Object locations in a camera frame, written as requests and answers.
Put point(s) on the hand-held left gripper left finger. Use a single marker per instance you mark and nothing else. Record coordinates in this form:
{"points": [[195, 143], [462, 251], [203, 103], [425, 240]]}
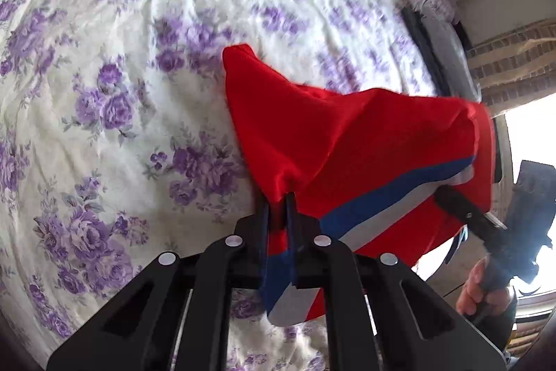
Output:
{"points": [[243, 258]]}

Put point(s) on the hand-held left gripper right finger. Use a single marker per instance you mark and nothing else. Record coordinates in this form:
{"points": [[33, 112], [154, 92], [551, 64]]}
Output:
{"points": [[299, 249]]}

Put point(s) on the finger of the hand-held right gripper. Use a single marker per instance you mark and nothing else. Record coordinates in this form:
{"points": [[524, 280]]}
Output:
{"points": [[467, 210]]}

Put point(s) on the red pants with blue-white stripes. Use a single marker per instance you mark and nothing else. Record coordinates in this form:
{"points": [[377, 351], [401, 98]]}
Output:
{"points": [[347, 153]]}

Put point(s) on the person's right hand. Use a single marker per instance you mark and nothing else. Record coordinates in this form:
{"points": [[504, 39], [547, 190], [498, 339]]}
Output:
{"points": [[475, 292]]}

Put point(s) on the dark garment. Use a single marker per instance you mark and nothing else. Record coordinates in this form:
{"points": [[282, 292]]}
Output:
{"points": [[438, 49]]}

